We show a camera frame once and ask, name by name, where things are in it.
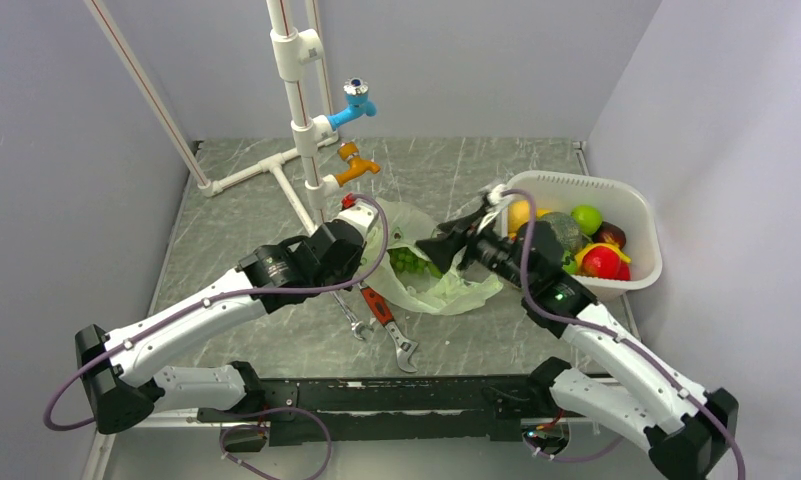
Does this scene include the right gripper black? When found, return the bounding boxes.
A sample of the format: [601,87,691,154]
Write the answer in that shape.
[416,204,535,291]

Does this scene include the pale green plastic bag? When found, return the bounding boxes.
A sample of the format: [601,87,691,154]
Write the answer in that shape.
[359,198,503,316]

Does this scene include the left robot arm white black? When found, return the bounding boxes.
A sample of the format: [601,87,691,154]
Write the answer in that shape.
[75,214,375,434]

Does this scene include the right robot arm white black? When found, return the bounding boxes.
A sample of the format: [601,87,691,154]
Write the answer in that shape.
[415,221,747,479]

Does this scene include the silver combination wrench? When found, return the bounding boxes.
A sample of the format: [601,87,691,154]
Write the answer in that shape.
[331,292,373,341]

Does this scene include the yellow lemon upper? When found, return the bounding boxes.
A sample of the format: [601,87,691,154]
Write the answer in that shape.
[507,200,535,234]

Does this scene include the orange faucet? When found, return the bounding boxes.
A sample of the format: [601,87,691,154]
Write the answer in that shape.
[334,142,381,187]

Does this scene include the green striped ball fruit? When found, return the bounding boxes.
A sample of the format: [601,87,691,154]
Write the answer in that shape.
[561,251,579,275]

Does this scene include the yellow banana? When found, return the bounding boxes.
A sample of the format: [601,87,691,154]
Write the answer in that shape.
[575,243,632,266]

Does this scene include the light green lime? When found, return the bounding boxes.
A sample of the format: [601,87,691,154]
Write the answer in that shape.
[571,204,604,237]

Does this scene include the blue faucet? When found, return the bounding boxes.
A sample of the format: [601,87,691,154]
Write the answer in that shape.
[327,77,377,131]

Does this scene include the red apple in basket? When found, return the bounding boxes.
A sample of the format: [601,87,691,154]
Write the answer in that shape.
[581,250,625,279]

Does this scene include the dark red plum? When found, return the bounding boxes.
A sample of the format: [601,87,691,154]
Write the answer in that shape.
[592,221,627,249]

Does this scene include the white plastic basket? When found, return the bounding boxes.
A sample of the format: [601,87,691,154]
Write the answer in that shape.
[507,171,663,301]

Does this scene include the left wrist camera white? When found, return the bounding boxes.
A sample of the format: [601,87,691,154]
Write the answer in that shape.
[337,193,379,239]

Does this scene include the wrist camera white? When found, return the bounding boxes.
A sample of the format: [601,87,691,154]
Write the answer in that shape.
[478,183,514,231]
[337,193,379,239]

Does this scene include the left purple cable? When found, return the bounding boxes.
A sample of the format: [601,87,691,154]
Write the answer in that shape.
[43,193,391,480]

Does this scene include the purple cable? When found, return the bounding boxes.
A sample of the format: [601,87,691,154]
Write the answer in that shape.
[43,193,391,480]
[502,188,747,480]

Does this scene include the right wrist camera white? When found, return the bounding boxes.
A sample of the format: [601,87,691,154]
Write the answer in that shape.
[478,183,514,231]

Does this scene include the red handled adjustable wrench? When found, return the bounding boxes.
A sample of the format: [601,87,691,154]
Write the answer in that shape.
[359,284,418,374]

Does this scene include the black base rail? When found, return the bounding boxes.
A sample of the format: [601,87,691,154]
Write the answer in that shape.
[197,375,561,446]

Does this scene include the white pipe frame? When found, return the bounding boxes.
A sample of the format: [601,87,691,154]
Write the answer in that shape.
[85,0,348,233]

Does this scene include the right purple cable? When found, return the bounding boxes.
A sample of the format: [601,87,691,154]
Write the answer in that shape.
[502,188,747,480]

